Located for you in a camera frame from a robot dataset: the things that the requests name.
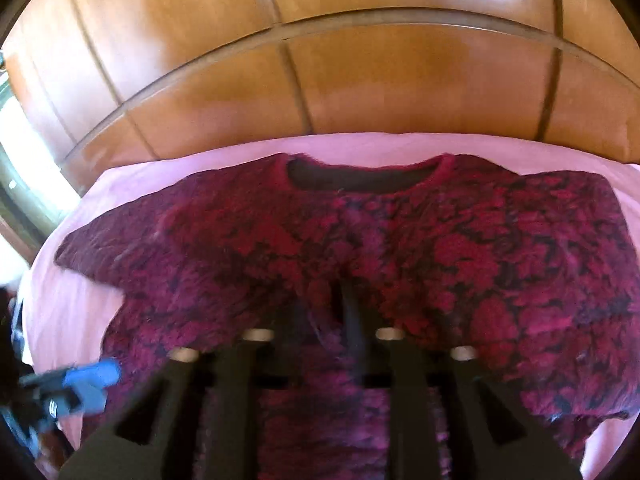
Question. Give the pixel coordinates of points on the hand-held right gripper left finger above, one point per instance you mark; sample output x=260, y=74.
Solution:
x=240, y=375

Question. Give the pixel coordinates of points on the pink bed sheet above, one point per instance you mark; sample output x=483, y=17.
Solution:
x=75, y=320

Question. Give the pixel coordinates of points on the window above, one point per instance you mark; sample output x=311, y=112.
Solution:
x=25, y=160

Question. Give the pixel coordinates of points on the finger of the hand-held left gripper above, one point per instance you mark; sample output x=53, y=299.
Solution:
x=92, y=377

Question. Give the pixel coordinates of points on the red and black patterned sweater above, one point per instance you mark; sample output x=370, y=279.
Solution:
x=450, y=260

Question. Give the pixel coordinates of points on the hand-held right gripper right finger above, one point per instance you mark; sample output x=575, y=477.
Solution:
x=352, y=330

